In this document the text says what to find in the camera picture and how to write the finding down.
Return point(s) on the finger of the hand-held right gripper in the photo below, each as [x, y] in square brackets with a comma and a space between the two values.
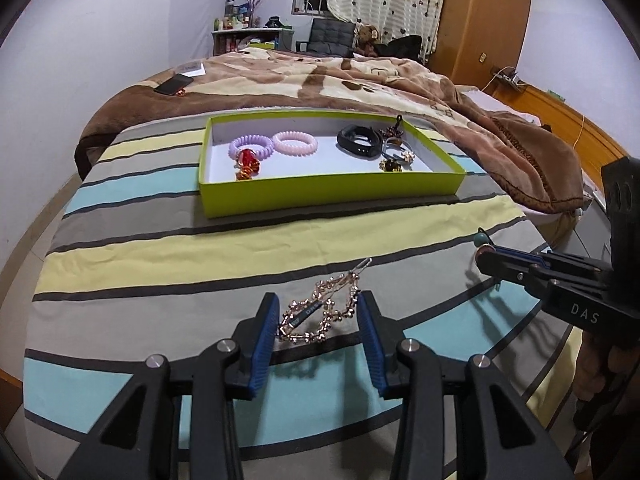
[565, 262]
[525, 280]

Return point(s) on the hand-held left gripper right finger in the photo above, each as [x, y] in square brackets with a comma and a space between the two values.
[375, 350]

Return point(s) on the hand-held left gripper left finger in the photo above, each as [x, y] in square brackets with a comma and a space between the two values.
[264, 350]

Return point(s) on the gold bead hair clip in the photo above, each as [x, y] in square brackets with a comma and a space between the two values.
[302, 316]

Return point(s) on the pink and teal charm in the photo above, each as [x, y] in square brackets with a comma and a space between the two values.
[483, 249]

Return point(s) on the green shallow box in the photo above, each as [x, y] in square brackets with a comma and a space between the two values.
[330, 190]

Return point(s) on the red bead ornament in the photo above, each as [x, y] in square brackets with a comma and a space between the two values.
[247, 159]

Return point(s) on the person's right hand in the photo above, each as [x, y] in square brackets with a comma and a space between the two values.
[597, 365]

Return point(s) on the striped bedsheet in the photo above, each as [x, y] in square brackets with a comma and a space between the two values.
[150, 260]

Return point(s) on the wooden headboard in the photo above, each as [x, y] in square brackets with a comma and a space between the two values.
[565, 115]

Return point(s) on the pink bed linen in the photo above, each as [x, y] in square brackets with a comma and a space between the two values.
[492, 105]

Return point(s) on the white power strip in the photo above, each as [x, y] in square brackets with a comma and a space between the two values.
[507, 79]

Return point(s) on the black wrist band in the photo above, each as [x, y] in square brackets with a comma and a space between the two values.
[350, 145]

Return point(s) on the wooden furniture corner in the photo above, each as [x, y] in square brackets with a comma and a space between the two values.
[9, 400]

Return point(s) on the wooden wardrobe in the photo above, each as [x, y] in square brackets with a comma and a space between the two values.
[480, 15]

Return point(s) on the black clothing pile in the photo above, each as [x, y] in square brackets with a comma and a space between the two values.
[400, 47]

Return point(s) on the brown patterned blanket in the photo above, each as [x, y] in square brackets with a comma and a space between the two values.
[340, 82]

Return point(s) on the black phone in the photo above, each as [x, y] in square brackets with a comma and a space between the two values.
[172, 84]

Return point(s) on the small white box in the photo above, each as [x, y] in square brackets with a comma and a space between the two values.
[192, 70]

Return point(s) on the brown teddy bear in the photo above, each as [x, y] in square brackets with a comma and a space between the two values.
[366, 37]

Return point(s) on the white shelf unit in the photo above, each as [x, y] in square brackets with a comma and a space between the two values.
[232, 40]

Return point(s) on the patterned curtain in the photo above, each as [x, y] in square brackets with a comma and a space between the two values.
[385, 0]

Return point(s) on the black chair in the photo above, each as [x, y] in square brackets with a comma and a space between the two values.
[330, 35]

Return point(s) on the black bag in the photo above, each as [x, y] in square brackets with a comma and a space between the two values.
[274, 22]

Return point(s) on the row of bottles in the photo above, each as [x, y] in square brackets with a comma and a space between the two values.
[235, 20]

